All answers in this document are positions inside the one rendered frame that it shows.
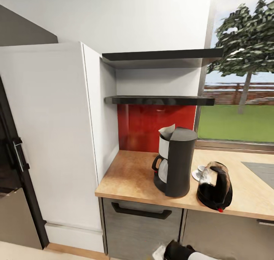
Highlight electric kettle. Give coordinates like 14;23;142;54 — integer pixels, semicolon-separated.
197;161;233;212

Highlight coffee cup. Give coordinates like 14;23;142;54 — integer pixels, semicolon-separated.
198;165;206;175

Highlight paper coffee filter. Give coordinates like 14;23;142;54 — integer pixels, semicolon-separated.
159;124;175;141

